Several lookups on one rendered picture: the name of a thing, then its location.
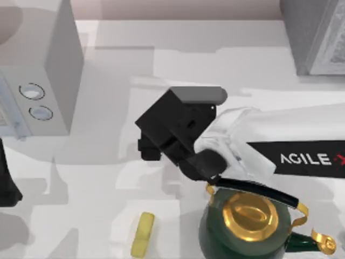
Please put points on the pale grey rounded box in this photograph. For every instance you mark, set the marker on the pale grey rounded box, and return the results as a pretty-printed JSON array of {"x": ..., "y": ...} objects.
[{"x": 200, "y": 94}]

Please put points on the flat yellow square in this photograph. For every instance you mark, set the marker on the flat yellow square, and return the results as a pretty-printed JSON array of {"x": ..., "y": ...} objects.
[{"x": 143, "y": 234}]

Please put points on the green and gold teapot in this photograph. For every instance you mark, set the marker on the green and gold teapot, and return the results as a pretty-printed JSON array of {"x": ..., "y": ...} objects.
[{"x": 242, "y": 229}]

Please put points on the round microwave knob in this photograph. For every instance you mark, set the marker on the round microwave knob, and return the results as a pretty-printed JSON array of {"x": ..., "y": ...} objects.
[
  {"x": 41, "y": 112},
  {"x": 31, "y": 92}
]

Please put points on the pale microwave oven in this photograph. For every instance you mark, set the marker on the pale microwave oven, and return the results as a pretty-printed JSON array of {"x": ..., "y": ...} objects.
[{"x": 40, "y": 67}]

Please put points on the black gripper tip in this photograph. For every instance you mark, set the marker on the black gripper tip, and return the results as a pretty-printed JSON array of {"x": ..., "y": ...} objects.
[{"x": 6, "y": 178}]

